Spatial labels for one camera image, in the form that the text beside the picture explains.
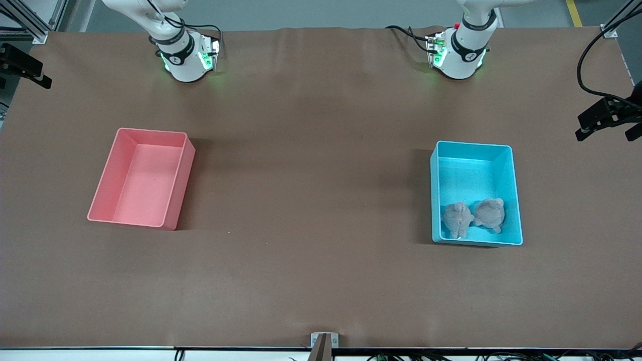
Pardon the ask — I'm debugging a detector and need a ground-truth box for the metal clamp bracket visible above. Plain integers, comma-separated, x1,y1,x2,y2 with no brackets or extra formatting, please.
310,332,340,361

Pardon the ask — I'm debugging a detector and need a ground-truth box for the brown table cover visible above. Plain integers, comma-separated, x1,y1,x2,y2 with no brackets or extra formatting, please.
0,26,642,350

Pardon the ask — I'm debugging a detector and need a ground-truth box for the white table edge rail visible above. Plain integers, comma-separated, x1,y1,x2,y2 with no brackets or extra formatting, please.
0,346,642,361

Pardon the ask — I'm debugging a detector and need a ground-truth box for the pink plastic box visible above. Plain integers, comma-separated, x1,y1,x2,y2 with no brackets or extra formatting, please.
87,127,196,231

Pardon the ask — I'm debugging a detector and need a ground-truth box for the aluminium frame profile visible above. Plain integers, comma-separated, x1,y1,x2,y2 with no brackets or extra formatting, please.
601,0,642,40
0,0,66,47

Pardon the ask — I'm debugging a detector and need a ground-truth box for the black arm base cable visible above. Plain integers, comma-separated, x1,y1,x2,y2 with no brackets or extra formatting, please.
163,15,224,51
385,25,432,53

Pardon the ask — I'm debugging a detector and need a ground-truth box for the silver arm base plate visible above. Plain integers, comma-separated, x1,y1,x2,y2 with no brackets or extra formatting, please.
200,36,221,72

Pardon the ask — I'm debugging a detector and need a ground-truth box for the blue plastic box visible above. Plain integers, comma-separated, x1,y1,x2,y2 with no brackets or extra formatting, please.
430,140,524,248

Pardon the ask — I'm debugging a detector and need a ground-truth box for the grey plush toy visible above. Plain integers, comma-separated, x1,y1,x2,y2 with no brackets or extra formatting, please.
473,198,506,234
441,202,475,239

